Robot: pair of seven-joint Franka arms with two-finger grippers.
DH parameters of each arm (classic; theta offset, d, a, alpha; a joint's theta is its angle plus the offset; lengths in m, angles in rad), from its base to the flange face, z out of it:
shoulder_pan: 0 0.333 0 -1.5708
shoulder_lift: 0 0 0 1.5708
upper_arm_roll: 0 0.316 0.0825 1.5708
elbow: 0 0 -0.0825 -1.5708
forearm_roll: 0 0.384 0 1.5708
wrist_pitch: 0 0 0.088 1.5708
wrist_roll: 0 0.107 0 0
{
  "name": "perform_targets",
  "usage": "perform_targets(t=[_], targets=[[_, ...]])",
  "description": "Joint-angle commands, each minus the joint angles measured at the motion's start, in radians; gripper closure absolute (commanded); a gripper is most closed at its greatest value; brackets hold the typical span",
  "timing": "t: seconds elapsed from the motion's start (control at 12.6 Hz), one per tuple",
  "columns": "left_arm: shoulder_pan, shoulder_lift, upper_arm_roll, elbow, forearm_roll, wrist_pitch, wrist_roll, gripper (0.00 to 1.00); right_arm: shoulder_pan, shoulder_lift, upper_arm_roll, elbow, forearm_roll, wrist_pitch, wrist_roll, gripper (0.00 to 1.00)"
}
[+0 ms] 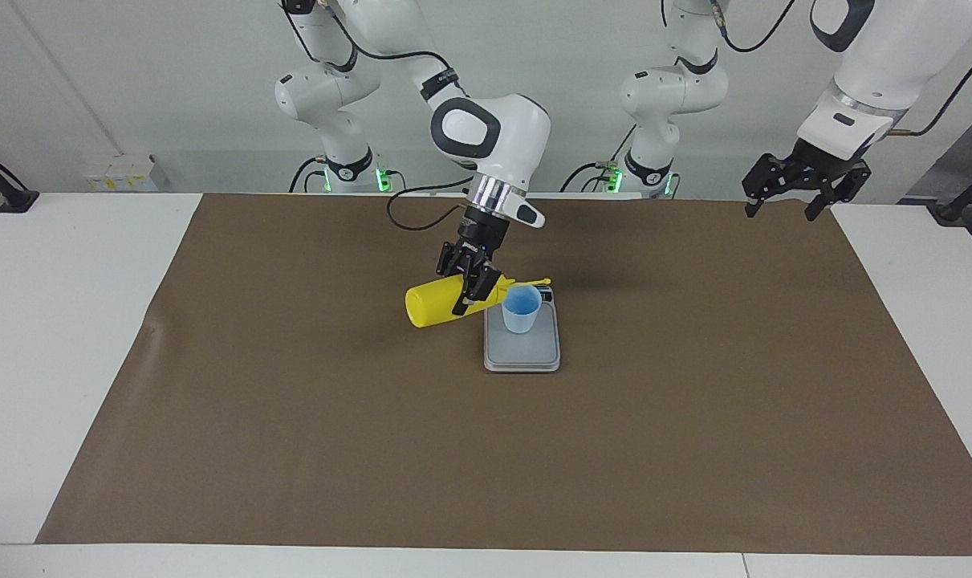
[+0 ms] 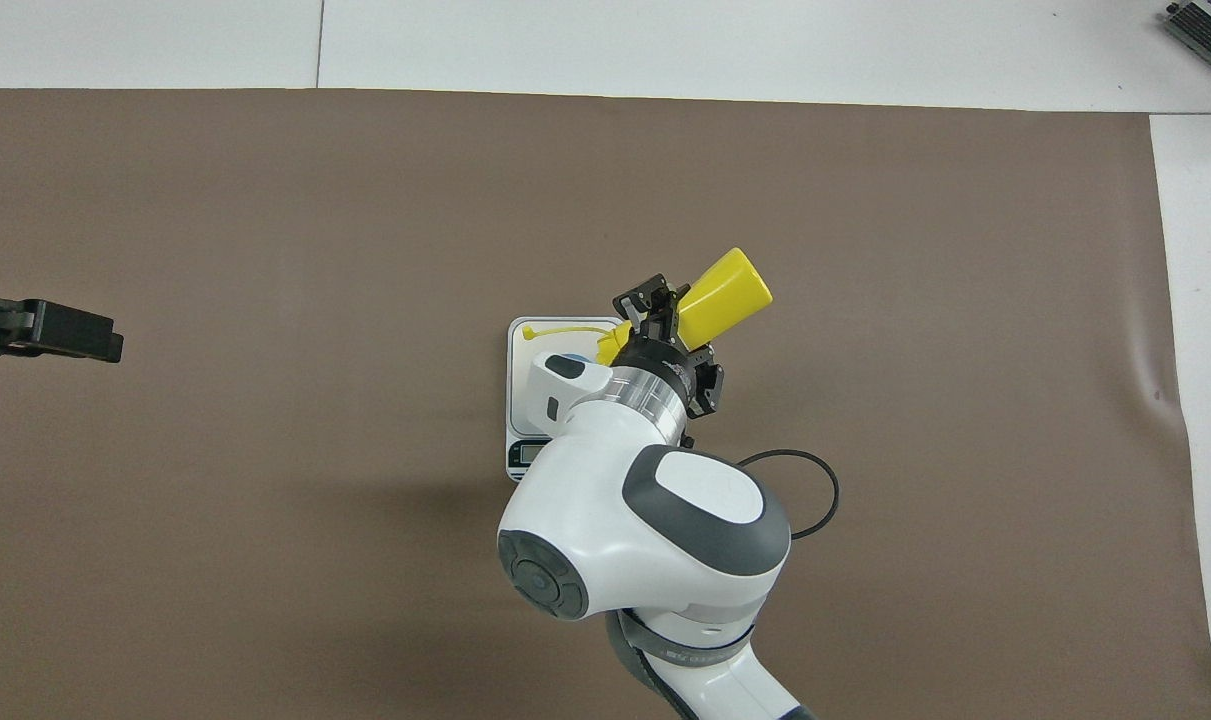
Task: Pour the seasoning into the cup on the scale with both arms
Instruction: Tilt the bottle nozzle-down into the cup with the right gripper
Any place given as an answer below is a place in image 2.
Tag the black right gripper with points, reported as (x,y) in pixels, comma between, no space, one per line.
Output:
(665,360)

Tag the yellow squeeze bottle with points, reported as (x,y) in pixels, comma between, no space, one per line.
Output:
(725,295)

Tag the light blue plastic cup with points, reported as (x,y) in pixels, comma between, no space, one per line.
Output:
(565,355)

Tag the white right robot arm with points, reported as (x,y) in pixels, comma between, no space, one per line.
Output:
(615,520)

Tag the silver digital kitchen scale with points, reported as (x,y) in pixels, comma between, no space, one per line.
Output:
(517,390)

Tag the brown paper table mat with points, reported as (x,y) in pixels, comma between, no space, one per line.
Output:
(265,550)

